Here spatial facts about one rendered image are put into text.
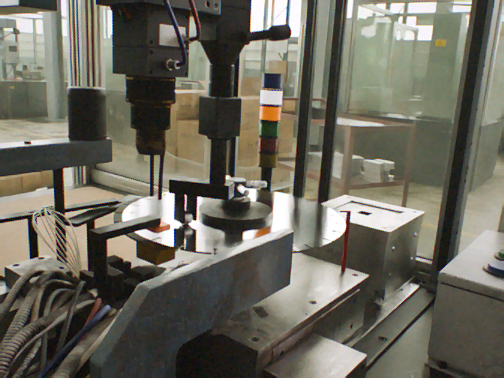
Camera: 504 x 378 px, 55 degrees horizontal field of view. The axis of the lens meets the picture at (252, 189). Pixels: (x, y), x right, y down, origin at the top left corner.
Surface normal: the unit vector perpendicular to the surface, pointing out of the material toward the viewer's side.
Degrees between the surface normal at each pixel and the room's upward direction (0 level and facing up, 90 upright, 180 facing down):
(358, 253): 90
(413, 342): 0
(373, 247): 90
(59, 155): 90
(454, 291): 90
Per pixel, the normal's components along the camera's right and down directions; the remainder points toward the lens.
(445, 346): -0.62, 0.15
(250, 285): 0.79, 0.18
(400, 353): 0.05, -0.97
